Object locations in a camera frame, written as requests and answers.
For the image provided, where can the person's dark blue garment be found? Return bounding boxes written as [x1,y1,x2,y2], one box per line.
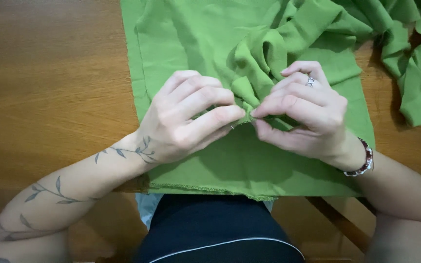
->
[133,194,305,263]

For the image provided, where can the light blue cloth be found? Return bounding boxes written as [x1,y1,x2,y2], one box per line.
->
[135,193,164,230]

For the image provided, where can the person's left hand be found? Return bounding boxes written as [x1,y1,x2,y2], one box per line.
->
[134,70,246,166]

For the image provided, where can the wooden table crossbar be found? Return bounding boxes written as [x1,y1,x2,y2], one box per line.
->
[305,197,372,254]

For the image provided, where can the person's right hand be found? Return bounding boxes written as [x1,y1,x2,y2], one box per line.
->
[251,61,361,169]

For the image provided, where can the red beaded bracelet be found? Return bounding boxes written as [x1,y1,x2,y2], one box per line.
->
[343,137,374,177]

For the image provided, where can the green fabric piece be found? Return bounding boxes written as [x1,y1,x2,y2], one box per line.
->
[120,0,421,202]

